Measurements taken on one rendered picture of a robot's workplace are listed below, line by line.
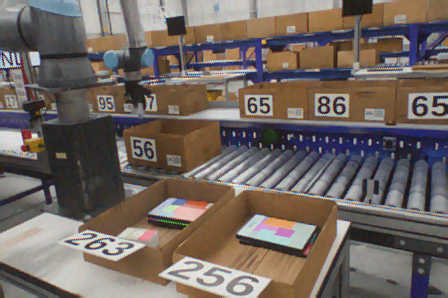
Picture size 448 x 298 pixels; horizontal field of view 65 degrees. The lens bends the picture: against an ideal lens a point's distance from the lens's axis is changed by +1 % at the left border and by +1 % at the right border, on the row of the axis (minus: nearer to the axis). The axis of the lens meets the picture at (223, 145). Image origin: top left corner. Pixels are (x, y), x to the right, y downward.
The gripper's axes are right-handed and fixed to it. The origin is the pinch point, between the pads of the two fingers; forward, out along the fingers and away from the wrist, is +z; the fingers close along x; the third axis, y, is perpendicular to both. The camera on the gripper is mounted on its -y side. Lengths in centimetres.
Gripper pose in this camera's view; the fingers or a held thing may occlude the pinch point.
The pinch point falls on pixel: (141, 116)
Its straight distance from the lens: 200.9
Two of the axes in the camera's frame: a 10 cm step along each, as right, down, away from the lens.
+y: -4.8, 2.8, -8.3
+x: 8.7, 0.6, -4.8
